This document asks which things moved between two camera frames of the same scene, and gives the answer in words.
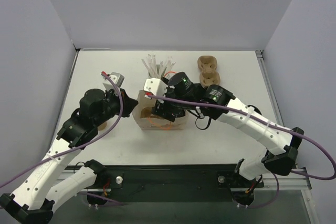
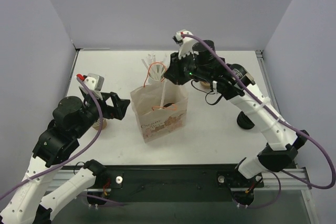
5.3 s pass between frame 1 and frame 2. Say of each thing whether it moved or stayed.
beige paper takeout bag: moved
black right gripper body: moved
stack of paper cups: stayed
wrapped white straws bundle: stayed
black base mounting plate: stayed
